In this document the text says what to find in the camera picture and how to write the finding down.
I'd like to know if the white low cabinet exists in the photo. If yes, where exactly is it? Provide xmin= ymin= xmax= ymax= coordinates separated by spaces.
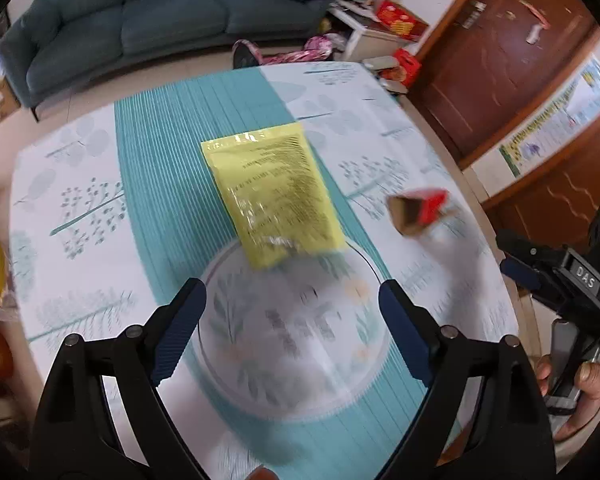
xmin=327 ymin=0 xmax=416 ymax=61

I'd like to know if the person's right hand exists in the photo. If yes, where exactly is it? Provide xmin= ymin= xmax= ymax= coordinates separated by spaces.
xmin=535 ymin=355 xmax=600 ymax=441

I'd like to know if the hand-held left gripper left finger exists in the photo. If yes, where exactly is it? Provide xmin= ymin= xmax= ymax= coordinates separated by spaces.
xmin=27 ymin=277 xmax=211 ymax=480

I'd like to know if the small red gift box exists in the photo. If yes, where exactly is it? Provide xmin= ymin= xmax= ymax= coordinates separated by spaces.
xmin=380 ymin=49 xmax=423 ymax=86

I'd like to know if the giraffe height chart poster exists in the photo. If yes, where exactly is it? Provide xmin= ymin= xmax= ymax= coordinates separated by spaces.
xmin=497 ymin=57 xmax=600 ymax=178

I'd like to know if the brown wooden door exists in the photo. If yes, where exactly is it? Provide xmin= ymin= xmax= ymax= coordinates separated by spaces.
xmin=410 ymin=0 xmax=596 ymax=156

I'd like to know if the large red gift box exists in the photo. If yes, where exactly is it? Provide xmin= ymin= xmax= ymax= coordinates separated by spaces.
xmin=375 ymin=0 xmax=428 ymax=41

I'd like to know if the dark blue sofa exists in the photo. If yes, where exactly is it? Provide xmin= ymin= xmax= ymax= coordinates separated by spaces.
xmin=0 ymin=0 xmax=341 ymax=108

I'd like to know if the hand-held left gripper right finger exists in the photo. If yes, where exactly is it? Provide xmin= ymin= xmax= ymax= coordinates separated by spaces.
xmin=377 ymin=280 xmax=556 ymax=480

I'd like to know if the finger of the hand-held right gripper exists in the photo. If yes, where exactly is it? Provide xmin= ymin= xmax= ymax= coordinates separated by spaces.
xmin=495 ymin=229 xmax=563 ymax=271
xmin=500 ymin=256 xmax=566 ymax=306

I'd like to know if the yellow-green foil pouch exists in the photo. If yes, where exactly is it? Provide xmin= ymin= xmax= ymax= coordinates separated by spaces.
xmin=201 ymin=121 xmax=346 ymax=269

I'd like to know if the pink shiny bag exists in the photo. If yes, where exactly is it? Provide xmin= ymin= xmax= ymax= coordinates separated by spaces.
xmin=260 ymin=35 xmax=348 ymax=66

